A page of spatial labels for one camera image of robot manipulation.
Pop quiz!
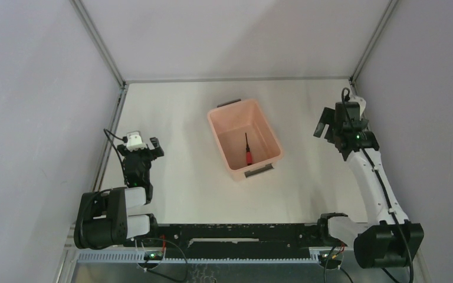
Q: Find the grey slotted cable duct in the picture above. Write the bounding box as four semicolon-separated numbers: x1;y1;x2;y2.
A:
77;249;320;264

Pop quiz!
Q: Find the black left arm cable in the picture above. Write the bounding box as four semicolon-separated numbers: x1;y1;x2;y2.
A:
103;129;129;185

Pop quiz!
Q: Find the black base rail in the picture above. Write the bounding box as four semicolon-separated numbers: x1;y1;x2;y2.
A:
151;223;341;257

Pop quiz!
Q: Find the pink plastic bin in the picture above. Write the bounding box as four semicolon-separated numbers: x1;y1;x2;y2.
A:
207;98;284;182

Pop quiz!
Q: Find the circuit board with wires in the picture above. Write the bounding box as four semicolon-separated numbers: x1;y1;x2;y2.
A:
321;242;354;283
134;234;190;283

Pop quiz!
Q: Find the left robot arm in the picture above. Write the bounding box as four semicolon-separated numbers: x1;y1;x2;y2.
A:
73;135;164;250

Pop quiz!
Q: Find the right circuit board with wires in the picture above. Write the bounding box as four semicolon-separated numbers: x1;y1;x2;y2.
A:
321;242;354;283

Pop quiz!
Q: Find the aluminium frame rail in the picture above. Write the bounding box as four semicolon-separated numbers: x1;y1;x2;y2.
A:
126;75;350;85
54;0;129;282

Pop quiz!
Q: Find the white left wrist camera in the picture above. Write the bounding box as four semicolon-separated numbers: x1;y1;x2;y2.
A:
126;131;147;152

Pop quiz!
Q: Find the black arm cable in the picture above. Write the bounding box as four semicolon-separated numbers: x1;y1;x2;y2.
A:
103;129;129;185
341;87;415;283

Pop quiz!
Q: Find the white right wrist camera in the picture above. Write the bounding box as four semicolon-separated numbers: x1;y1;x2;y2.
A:
349;94;367;118

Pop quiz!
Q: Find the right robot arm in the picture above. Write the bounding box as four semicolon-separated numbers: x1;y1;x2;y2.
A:
156;102;424;269

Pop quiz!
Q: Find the red handled screwdriver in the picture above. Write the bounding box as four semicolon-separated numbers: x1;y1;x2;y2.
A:
245;133;253;166

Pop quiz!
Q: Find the aluminium frame post right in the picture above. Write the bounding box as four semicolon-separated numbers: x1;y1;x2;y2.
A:
349;0;401;86

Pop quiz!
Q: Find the left circuit board with wires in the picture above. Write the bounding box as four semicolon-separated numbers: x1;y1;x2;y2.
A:
134;234;190;283

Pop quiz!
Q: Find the aluminium frame rail left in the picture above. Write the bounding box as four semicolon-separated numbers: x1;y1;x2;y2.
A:
54;0;129;282

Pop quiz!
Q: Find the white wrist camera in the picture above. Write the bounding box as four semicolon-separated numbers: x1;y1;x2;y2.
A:
349;94;367;118
126;131;147;152

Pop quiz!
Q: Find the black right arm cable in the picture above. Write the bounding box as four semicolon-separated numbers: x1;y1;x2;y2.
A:
341;87;415;283

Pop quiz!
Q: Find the aluminium frame rail back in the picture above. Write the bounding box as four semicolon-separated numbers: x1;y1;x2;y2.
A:
126;75;350;85

